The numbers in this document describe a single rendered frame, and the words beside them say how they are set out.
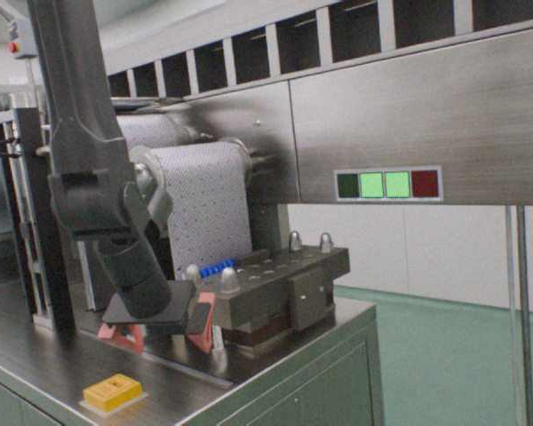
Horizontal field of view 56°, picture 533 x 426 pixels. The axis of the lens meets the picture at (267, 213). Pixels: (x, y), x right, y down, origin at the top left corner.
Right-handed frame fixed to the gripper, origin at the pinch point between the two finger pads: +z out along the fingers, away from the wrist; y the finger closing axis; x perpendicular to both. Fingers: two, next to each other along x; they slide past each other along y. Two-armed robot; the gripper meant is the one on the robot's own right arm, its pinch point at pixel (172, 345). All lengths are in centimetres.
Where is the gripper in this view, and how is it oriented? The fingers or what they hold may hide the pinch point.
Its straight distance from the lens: 70.3
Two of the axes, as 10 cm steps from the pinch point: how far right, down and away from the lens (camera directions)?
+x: -1.3, 6.3, -7.7
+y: -9.7, 0.7, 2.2
